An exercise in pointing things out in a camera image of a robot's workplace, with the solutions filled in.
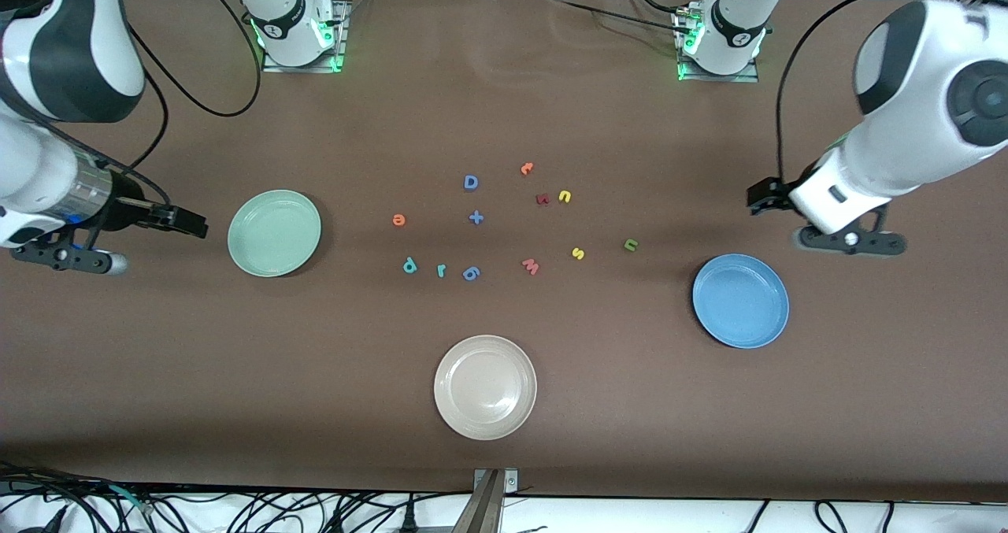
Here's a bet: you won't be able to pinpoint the light green plate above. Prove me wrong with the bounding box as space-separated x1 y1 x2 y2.
227 189 323 278

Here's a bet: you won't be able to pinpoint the blue plate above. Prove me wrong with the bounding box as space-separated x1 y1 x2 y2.
691 253 791 350

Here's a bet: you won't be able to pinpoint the brown table cover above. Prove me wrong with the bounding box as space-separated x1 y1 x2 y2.
0 0 1008 504

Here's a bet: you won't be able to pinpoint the beige plate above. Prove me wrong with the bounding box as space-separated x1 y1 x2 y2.
433 335 539 442

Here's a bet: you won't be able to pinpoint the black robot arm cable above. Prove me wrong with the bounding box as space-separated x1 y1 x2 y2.
776 0 1008 192
0 0 262 208

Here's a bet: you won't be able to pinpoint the black base cable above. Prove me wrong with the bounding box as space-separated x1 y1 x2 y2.
547 0 694 36
622 0 694 16

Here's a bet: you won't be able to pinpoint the teal floor cable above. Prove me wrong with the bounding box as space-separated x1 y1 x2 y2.
106 484 154 515

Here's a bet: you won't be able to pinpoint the tangled black floor cables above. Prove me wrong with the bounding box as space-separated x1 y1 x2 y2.
0 461 473 533

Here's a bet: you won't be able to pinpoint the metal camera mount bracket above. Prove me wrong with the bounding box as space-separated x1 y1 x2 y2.
453 468 519 533

